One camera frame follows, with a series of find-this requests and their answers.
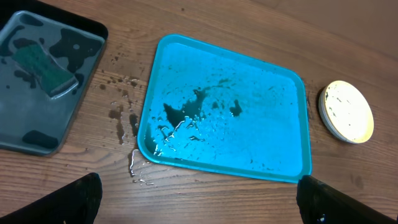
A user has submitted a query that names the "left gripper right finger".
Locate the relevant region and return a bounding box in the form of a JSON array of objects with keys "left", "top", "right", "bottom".
[{"left": 296, "top": 175, "right": 397, "bottom": 224}]

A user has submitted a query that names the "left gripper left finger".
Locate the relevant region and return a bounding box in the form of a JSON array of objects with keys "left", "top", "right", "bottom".
[{"left": 1, "top": 172, "right": 103, "bottom": 224}]

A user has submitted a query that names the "green rimmed plate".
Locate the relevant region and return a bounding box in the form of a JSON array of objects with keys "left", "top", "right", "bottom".
[{"left": 318, "top": 80, "right": 374, "bottom": 144}]

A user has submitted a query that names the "green yellow sponge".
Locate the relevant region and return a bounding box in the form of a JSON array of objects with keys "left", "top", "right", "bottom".
[{"left": 12, "top": 39, "right": 78, "bottom": 99}]

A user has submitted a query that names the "black rectangular water tray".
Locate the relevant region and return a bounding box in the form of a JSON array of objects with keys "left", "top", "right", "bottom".
[{"left": 1, "top": 0, "right": 108, "bottom": 156}]

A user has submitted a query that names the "teal plastic tray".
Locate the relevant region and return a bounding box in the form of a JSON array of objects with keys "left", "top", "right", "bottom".
[{"left": 137, "top": 34, "right": 312, "bottom": 183}]

